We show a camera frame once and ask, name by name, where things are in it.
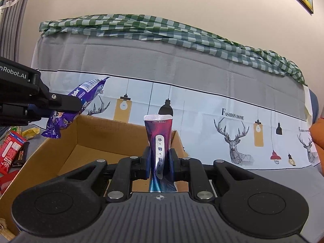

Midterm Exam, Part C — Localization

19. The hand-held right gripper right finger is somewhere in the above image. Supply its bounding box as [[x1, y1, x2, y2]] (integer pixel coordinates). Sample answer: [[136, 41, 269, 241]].
[[169, 148, 255, 203]]

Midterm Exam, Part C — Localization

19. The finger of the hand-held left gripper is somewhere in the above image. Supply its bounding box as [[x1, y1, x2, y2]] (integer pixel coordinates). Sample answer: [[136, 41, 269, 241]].
[[0, 103, 43, 126], [28, 80, 84, 113]]

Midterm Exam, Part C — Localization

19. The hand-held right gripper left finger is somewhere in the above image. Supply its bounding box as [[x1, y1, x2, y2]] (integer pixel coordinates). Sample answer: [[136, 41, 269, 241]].
[[59, 146, 152, 203]]

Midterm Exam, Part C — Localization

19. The purple snack packet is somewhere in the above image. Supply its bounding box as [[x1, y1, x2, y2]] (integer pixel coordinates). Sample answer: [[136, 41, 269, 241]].
[[41, 77, 111, 139]]

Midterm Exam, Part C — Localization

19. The maroon blue stick packet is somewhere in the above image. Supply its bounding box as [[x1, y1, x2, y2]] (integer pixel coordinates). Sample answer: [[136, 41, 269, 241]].
[[143, 114, 178, 194]]

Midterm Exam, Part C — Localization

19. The red packet with white label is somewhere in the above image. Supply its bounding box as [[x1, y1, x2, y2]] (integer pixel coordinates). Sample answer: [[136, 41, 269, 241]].
[[0, 130, 27, 175]]

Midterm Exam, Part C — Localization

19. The black snack packet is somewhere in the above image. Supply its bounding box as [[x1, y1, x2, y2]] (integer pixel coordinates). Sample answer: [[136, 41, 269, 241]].
[[11, 142, 30, 167]]

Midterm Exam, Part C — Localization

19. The brown cardboard box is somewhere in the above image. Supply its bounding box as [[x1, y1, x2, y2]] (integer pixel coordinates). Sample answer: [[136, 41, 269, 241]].
[[0, 115, 189, 236]]

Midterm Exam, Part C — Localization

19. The yellow snack packet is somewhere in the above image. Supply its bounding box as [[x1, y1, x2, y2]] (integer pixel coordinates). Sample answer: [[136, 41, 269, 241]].
[[21, 128, 41, 140]]

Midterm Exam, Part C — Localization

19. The grey curtain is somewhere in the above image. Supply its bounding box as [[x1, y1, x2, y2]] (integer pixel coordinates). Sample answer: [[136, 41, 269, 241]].
[[0, 0, 34, 69]]

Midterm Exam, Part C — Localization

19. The grey printed deer sheet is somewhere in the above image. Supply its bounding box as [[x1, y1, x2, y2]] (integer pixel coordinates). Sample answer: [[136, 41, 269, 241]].
[[23, 33, 324, 243]]

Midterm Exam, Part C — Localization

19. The green checked cloth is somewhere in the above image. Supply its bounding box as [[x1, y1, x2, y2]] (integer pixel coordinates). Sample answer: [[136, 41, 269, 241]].
[[39, 14, 308, 86]]

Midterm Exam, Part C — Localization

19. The orange cushion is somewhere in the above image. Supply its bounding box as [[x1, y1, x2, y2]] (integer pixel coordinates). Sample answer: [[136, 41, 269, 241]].
[[310, 118, 324, 176]]

